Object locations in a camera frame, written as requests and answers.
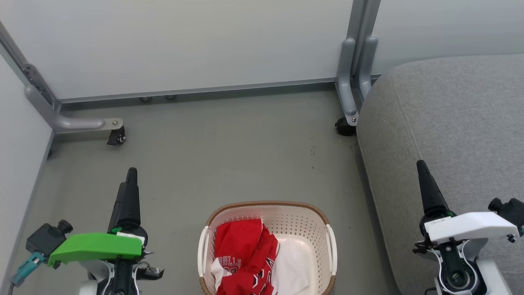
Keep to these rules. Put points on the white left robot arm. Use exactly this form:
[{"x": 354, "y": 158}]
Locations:
[{"x": 89, "y": 288}]

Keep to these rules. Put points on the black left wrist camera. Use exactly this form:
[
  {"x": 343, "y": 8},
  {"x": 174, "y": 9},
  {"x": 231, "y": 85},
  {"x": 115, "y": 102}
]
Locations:
[{"x": 45, "y": 239}]

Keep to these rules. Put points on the red jersey with white lining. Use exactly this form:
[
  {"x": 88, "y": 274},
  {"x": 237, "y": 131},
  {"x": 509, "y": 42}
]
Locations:
[{"x": 237, "y": 241}]

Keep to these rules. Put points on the white perforated laundry basket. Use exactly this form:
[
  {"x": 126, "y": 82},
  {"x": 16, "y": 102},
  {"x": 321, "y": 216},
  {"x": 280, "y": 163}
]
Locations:
[{"x": 294, "y": 221}]

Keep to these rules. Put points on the grey partition post with feet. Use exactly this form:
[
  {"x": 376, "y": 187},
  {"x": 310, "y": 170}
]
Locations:
[{"x": 353, "y": 61}]

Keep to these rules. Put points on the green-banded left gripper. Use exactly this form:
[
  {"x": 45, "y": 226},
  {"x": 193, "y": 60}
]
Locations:
[{"x": 96, "y": 246}]

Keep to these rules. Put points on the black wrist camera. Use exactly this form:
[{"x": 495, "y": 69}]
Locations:
[
  {"x": 45, "y": 239},
  {"x": 511, "y": 211}
]

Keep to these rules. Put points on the black caster wheel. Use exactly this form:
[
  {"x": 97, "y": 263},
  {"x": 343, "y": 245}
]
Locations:
[
  {"x": 344, "y": 128},
  {"x": 117, "y": 136}
]

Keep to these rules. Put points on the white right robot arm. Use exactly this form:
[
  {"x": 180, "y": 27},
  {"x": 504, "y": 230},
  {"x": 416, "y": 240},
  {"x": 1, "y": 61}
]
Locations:
[{"x": 498, "y": 278}]

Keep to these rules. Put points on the teal left camera connector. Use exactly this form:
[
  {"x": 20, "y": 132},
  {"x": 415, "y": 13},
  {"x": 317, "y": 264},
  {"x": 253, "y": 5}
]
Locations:
[{"x": 26, "y": 268}]

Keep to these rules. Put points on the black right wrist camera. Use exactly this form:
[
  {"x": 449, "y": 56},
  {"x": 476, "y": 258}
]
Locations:
[{"x": 511, "y": 211}]

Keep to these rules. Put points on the grey slanted partition post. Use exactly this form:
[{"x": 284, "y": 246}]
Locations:
[{"x": 28, "y": 69}]

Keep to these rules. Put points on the white garment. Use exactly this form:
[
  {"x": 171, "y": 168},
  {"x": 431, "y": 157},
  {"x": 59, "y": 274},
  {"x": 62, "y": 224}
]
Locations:
[{"x": 292, "y": 266}]

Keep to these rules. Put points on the grey partition bottom rail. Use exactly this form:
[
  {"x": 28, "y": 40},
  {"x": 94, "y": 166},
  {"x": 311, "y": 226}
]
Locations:
[{"x": 196, "y": 90}]

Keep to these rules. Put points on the grey partition foot with bracket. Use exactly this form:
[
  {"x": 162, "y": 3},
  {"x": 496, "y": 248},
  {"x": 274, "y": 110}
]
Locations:
[{"x": 73, "y": 123}]

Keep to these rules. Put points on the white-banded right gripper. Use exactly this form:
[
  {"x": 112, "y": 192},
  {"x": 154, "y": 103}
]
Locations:
[{"x": 470, "y": 225}]

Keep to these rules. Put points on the grey fabric sofa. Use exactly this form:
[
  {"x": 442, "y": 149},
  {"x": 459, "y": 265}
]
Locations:
[{"x": 450, "y": 123}]

